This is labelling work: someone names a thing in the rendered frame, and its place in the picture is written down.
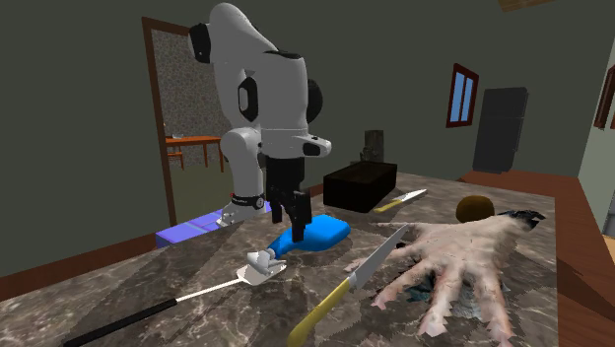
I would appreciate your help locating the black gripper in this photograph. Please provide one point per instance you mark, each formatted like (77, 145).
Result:
(286, 173)

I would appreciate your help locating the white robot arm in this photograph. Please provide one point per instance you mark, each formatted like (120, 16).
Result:
(269, 86)

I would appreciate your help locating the blue spray bottle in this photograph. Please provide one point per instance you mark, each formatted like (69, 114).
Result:
(319, 233)

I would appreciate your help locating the black box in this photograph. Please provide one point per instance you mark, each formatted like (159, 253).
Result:
(358, 185)

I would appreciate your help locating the purple robot stand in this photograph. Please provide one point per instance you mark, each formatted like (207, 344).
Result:
(187, 233)

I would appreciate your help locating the orange wooden table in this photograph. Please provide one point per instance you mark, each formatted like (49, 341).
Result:
(192, 141)

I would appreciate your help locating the pale hand-shaped figure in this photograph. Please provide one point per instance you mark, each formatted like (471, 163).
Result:
(456, 250)

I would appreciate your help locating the brown round ball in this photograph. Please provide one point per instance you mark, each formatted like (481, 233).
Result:
(474, 209)

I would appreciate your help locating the red-framed window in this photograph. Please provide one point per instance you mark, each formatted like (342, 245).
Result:
(462, 96)

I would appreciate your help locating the black refrigerator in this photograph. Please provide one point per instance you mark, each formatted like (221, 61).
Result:
(499, 130)

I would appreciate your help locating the brown door frame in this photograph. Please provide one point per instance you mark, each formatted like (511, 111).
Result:
(156, 120)

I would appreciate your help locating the brown-framed wall picture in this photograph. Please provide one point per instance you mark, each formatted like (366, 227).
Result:
(606, 98)

